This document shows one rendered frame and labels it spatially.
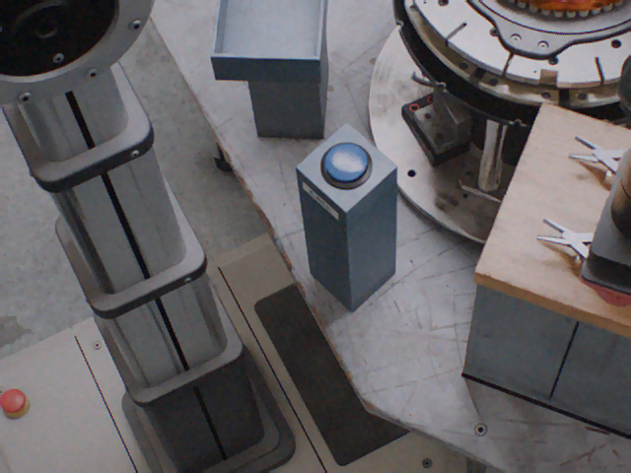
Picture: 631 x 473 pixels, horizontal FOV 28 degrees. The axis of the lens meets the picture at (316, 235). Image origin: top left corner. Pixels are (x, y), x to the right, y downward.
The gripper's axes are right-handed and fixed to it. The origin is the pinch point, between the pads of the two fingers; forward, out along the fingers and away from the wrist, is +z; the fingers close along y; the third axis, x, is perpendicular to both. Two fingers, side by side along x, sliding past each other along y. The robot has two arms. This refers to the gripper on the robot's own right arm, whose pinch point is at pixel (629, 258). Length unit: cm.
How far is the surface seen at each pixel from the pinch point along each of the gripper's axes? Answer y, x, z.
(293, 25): 16.2, 38.9, 5.8
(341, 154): 2.9, 28.2, 3.9
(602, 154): 8.8, 5.1, -0.5
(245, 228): 34, 65, 108
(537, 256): -1.7, 7.5, 2.0
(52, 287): 11, 93, 108
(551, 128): 11.3, 10.4, 2.1
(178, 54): 22, 59, 30
